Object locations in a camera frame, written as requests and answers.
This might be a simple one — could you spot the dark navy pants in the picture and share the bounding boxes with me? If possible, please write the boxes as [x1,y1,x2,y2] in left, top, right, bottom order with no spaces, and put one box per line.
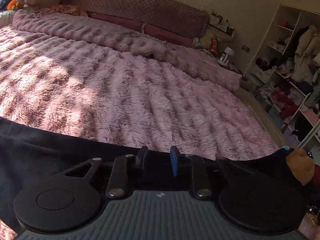
[1,119,309,239]

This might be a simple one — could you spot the small white table lamp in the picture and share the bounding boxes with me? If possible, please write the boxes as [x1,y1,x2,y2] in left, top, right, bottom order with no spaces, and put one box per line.
[218,47,235,67]

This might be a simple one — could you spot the pink fluffy blanket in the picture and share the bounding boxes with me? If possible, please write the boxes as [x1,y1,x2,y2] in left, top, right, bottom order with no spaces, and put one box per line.
[1,10,277,160]

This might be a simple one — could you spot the red snack packet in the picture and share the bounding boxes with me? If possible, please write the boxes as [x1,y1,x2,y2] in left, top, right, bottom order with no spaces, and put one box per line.
[209,36,219,56]

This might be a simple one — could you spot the dark pink long pillow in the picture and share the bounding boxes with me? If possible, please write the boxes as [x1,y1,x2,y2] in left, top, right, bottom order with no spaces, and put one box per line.
[88,12,193,48]

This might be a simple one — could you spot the brown plush teddy bear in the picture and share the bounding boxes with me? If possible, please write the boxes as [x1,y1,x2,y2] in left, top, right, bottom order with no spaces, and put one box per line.
[286,147,319,186]

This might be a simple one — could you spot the white open wardrobe shelf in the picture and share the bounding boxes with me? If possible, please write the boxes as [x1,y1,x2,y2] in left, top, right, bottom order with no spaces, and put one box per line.
[245,0,319,153]

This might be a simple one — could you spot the floral pink pillow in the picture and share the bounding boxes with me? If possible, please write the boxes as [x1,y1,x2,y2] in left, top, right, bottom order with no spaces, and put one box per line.
[35,4,88,17]

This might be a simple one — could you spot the pink quilted headboard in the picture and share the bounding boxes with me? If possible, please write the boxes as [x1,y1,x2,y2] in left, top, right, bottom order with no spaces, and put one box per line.
[60,0,209,39]

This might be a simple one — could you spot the orange plush toy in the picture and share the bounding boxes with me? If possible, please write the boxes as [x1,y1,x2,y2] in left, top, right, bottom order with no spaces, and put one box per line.
[7,0,24,11]

